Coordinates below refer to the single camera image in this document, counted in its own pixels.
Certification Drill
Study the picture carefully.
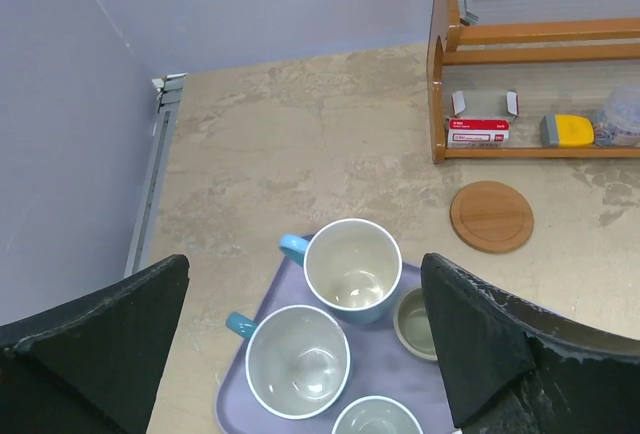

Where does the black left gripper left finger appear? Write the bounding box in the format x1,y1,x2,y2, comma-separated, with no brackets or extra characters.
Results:
1,254,189,433

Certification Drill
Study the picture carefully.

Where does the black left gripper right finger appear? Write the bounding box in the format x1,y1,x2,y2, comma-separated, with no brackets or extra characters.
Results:
421,253,639,433

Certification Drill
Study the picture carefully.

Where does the light wooden coaster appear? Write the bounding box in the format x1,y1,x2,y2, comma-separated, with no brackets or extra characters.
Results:
449,181,534,254

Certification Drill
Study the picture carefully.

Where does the small grey-green cup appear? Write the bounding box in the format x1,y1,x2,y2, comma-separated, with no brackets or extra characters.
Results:
393,287,438,362

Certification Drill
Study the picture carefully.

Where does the blue mug far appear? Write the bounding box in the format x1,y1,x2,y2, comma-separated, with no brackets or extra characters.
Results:
279,218,403,324

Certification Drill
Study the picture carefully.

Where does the blue mug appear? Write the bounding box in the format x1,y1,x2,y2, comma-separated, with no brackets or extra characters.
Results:
225,304,352,420
279,218,403,324

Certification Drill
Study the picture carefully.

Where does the blue mug near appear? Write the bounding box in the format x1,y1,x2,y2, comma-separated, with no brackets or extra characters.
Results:
225,304,352,420

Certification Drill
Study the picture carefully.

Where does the red and white staple box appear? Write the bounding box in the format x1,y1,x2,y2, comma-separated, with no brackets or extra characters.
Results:
447,118,510,148

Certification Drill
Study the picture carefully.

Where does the yellow grey tape measure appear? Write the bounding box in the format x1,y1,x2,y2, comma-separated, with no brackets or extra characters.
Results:
539,114,594,148

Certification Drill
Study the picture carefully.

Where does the clear tub of rubber bands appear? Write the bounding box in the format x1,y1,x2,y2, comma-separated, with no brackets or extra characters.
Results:
591,85,640,147

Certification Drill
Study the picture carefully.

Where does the wooden three-tier shelf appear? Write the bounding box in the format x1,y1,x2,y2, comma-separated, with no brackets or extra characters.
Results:
426,0,639,163

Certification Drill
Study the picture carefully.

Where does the grey cup with orange handle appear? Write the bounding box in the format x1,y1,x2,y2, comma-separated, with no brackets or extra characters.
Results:
331,395,423,434

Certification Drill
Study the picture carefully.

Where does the metal table edge rail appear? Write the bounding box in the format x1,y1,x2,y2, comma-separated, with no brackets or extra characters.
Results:
124,73,187,277

